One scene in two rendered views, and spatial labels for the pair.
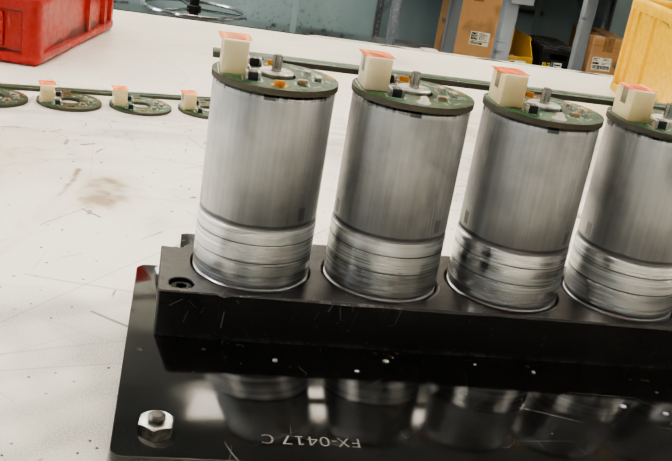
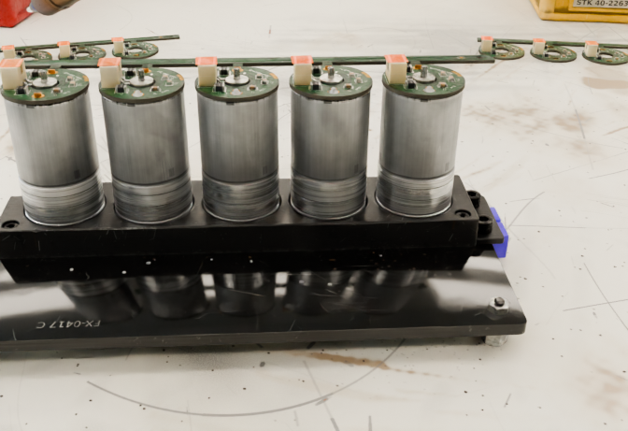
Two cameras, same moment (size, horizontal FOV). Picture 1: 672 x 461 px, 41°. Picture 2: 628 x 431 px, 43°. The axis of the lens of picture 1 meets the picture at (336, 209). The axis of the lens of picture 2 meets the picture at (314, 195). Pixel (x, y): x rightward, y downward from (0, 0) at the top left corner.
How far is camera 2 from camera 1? 0.11 m
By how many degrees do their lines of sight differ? 12
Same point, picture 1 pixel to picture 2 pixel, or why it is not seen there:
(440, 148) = (155, 123)
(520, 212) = (223, 157)
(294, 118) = (50, 117)
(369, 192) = (118, 155)
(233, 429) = (21, 320)
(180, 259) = (18, 206)
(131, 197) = not seen: hidden behind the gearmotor
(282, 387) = (67, 288)
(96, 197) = not seen: hidden behind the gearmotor
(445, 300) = (191, 218)
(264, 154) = (37, 141)
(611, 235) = (300, 164)
